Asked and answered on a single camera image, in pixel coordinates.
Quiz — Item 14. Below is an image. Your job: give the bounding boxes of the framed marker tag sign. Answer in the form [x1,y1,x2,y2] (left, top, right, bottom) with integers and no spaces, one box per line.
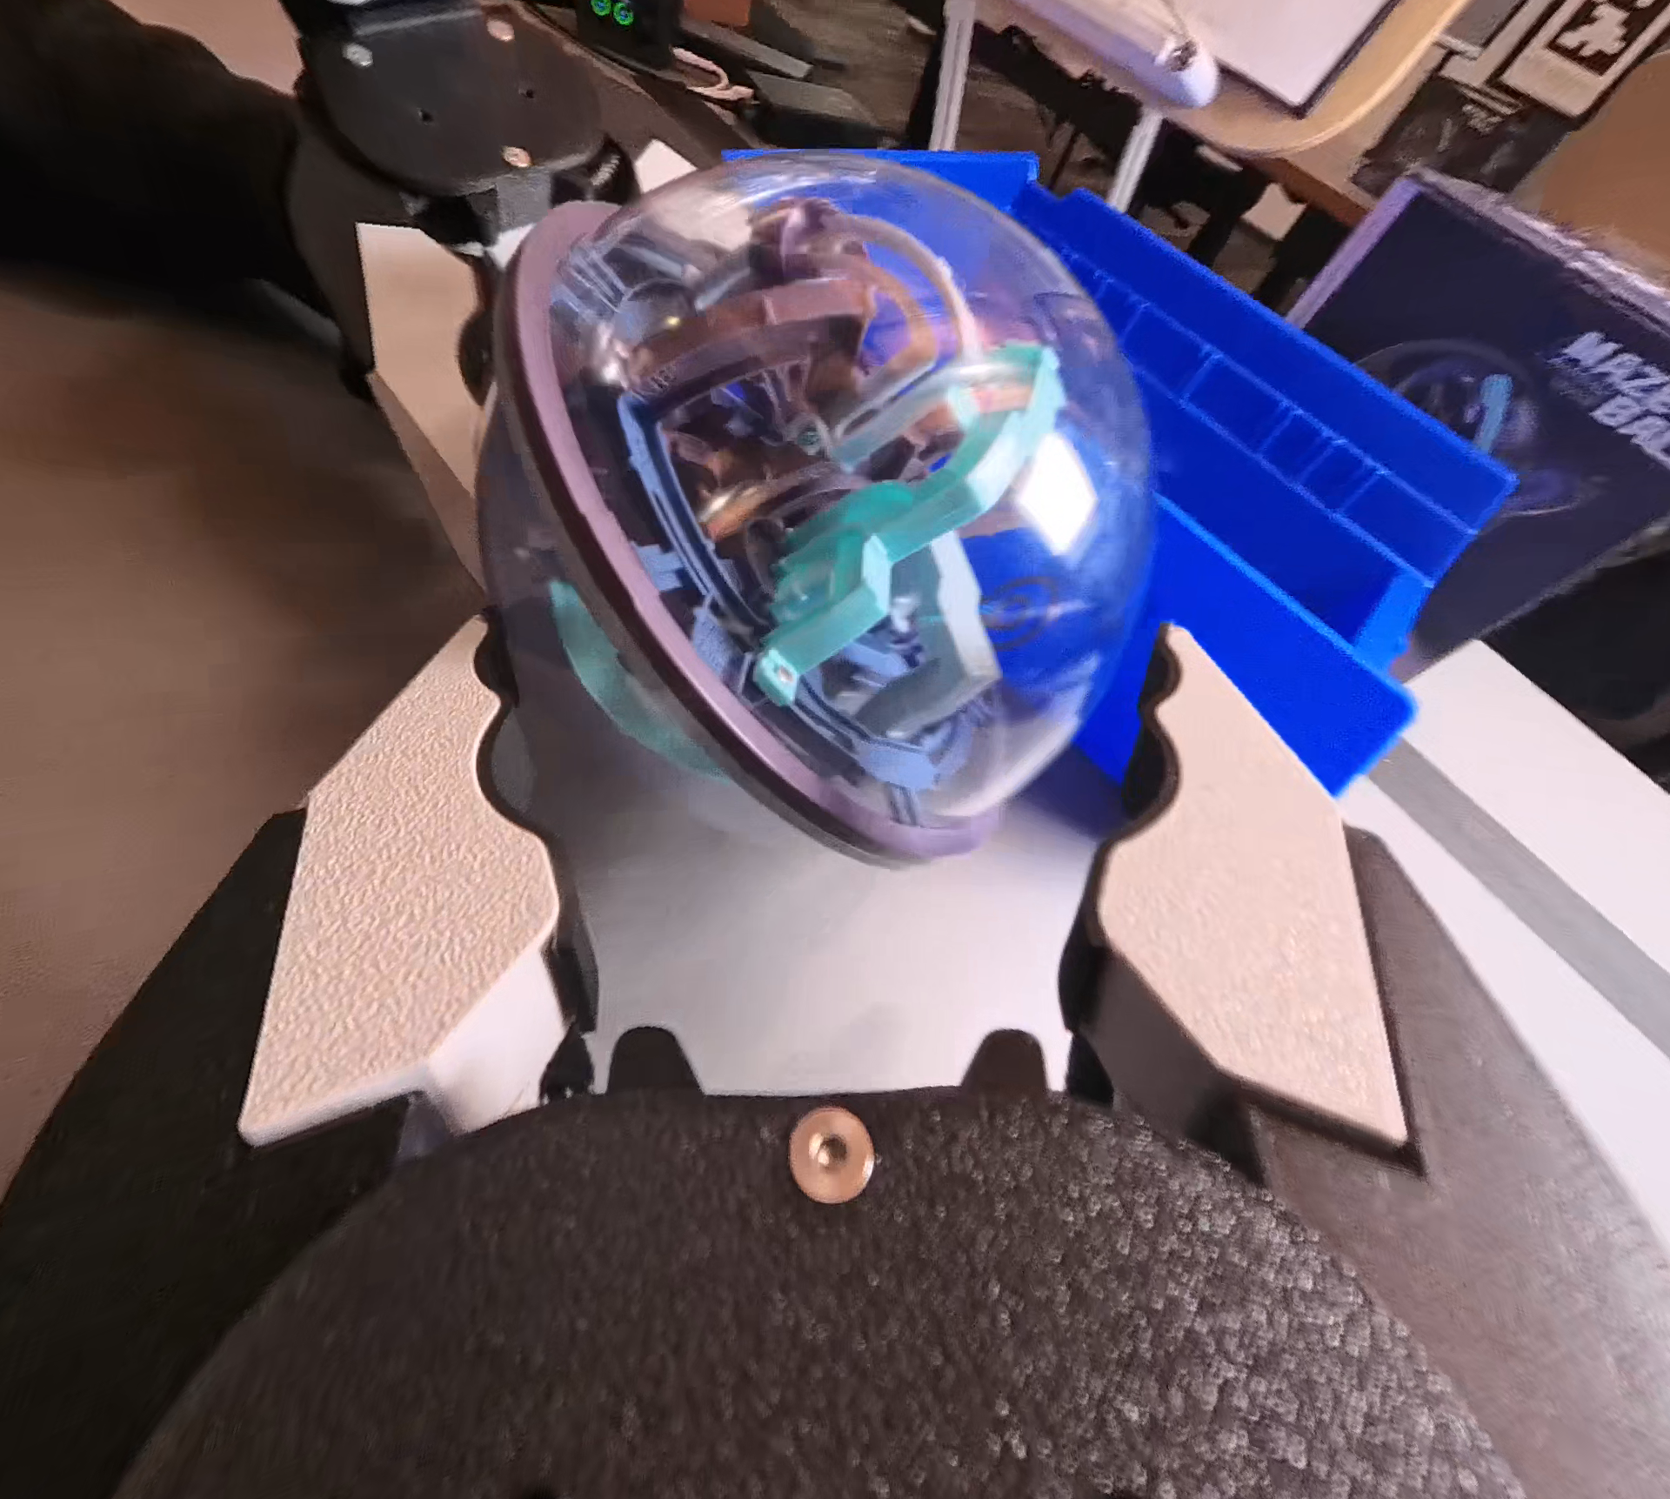
[1488,0,1670,121]

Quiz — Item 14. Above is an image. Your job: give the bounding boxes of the clear maze ball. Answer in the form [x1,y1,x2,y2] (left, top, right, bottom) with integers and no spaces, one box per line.
[475,150,1154,862]

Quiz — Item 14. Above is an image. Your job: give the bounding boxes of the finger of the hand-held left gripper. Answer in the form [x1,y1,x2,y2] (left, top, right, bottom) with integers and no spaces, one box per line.
[352,220,510,572]

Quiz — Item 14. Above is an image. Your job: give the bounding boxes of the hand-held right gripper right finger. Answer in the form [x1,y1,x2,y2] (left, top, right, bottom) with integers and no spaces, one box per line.
[1066,625,1409,1148]

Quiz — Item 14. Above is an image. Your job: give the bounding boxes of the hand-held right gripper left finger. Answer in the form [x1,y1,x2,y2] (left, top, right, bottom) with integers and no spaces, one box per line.
[241,620,595,1143]

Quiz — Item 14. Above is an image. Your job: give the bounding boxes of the person's left forearm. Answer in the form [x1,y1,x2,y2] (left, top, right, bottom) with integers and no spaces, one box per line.
[0,0,327,301]

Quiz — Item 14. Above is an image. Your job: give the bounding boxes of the blue plastic tray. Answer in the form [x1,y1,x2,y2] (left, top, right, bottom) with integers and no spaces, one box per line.
[731,148,1520,795]

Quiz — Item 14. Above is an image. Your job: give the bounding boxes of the maze ball box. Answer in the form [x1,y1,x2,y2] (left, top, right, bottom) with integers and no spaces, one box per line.
[1293,173,1670,666]

